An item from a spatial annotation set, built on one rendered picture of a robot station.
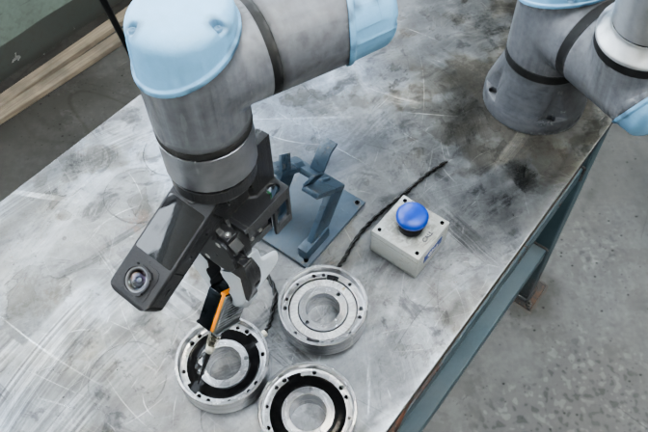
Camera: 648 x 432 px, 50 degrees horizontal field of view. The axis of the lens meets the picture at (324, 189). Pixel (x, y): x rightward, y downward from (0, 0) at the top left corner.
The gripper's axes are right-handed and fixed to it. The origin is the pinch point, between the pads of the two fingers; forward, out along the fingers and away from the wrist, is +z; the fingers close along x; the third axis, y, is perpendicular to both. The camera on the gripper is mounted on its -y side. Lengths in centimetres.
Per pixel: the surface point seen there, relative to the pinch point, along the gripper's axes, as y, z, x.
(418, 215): 23.8, 5.9, -8.6
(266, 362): -0.6, 9.2, -4.8
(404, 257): 20.2, 10.2, -9.4
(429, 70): 53, 13, 7
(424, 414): 26, 69, -15
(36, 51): 59, 91, 154
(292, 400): -1.9, 10.4, -9.5
